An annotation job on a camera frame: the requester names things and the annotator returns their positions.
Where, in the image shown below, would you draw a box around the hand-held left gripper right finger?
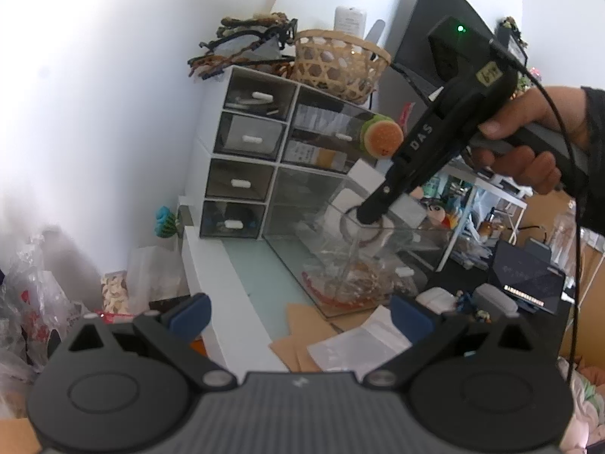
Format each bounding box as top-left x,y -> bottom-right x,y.
361,294 -> 551,391

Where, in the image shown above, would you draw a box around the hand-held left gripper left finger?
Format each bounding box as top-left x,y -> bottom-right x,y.
61,292 -> 238,391

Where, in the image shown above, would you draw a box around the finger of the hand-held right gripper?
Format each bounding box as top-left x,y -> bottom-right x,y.
354,183 -> 408,226

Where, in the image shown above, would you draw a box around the beaded bracelet packet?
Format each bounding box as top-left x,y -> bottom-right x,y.
338,201 -> 395,258

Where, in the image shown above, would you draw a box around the large clear drawer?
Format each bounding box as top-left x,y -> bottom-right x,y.
282,86 -> 379,173
262,165 -> 455,319

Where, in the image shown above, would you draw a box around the white drawer cabinet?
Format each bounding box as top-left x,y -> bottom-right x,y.
177,65 -> 393,243

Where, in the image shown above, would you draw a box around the small grey drawer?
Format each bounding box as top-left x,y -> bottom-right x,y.
199,200 -> 266,239
223,76 -> 298,120
215,111 -> 288,160
205,158 -> 276,201

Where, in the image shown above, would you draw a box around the person's right hand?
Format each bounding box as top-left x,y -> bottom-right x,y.
465,86 -> 590,196

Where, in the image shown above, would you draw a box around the white earbuds case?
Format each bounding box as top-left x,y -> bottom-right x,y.
416,288 -> 457,315

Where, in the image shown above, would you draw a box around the hamburger plush toy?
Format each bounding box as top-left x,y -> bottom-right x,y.
359,114 -> 405,158

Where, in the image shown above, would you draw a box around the cartoon boy doll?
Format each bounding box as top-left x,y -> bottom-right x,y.
425,196 -> 457,230

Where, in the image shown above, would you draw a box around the white zip bag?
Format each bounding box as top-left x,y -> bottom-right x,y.
307,305 -> 412,373

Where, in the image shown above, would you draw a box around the clear snack bag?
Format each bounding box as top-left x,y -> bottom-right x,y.
101,246 -> 187,315

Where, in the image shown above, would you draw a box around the grey box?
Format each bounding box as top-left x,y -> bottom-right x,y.
473,283 -> 518,315

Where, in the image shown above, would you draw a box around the white metal desk riser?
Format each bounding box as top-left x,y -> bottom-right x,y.
444,161 -> 527,247

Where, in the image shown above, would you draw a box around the teal cactus toy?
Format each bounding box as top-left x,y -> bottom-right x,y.
155,205 -> 178,238

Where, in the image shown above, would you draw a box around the brown paper envelopes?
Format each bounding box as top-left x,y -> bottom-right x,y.
269,303 -> 374,374

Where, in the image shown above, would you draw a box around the grey nail file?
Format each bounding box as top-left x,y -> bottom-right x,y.
366,20 -> 386,48

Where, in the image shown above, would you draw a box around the woven bamboo basket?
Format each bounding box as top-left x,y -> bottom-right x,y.
293,29 -> 393,105

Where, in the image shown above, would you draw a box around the black smartphone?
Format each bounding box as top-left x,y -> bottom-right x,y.
487,240 -> 567,315

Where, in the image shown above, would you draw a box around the black laptop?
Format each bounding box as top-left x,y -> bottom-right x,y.
392,0 -> 502,100

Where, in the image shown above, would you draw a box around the black desk mat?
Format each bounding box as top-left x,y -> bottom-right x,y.
425,241 -> 575,360

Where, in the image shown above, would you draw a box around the pile of clear plastic bags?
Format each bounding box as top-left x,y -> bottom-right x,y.
0,234 -> 102,374

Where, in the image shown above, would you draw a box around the clear water bottle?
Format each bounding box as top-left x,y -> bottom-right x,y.
551,210 -> 586,266

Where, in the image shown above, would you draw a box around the cork board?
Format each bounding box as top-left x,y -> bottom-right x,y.
520,189 -> 605,355

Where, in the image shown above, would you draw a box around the pink cloth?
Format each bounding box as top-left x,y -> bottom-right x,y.
558,357 -> 605,452

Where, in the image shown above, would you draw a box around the pile of dark hair accessories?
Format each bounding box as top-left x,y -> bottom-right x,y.
186,12 -> 299,81

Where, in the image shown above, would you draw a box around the black picture frame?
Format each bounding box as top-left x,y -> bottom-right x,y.
496,18 -> 530,64

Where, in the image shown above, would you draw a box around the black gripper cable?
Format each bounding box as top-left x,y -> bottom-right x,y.
489,38 -> 584,384

